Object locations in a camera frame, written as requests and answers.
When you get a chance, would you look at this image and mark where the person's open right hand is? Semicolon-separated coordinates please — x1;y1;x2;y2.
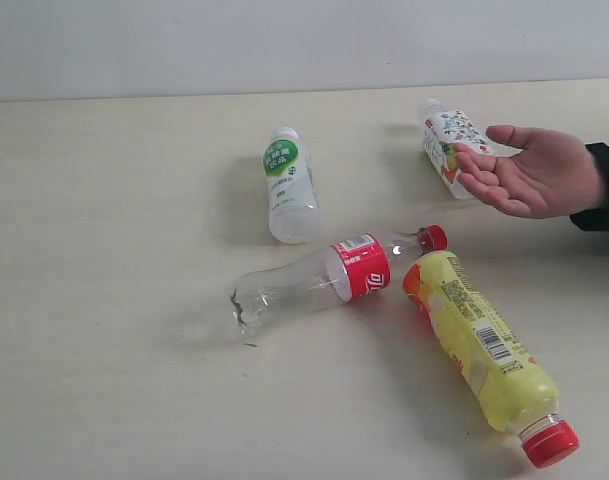
454;125;601;219

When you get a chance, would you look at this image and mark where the white tea bottle colourful label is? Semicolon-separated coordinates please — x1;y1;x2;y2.
418;99;495;200

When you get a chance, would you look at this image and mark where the yellow juice bottle red cap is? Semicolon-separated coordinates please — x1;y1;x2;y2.
403;250;580;468

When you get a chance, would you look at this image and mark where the clear red-label cola bottle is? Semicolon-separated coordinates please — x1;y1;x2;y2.
228;224;448;338

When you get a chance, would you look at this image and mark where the white bottle green label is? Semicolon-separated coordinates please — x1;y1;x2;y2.
262;126;322;244

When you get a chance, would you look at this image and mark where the black jacket sleeve forearm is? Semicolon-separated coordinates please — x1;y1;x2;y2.
570;142;609;232

